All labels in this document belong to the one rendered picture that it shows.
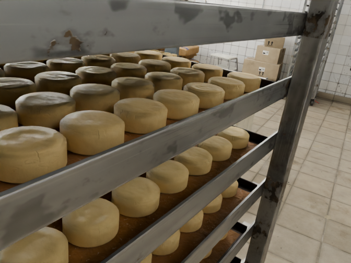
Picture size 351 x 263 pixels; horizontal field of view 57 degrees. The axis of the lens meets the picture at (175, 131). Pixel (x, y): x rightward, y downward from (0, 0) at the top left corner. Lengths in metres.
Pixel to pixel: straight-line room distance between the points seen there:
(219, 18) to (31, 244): 0.23
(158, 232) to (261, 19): 0.23
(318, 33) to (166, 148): 0.31
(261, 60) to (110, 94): 5.50
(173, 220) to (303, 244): 1.99
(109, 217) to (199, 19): 0.18
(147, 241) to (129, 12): 0.19
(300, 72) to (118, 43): 0.36
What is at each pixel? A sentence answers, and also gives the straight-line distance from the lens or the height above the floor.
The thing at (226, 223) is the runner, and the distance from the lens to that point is 0.47.
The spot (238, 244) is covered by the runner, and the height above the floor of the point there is 0.97.
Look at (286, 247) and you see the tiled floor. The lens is 2.20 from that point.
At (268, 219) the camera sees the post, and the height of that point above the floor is 1.00.
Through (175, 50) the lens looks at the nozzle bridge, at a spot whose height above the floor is 0.92.
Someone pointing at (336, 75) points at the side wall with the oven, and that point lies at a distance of 6.02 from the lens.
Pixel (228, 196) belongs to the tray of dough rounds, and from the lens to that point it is 0.55.
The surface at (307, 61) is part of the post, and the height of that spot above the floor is 1.27.
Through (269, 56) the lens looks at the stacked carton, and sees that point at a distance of 5.74.
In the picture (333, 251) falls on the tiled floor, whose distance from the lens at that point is 2.33.
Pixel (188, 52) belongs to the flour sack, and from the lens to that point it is 5.74.
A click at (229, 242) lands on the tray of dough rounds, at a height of 0.95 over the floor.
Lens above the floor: 1.34
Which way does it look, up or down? 23 degrees down
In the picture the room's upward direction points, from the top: 7 degrees clockwise
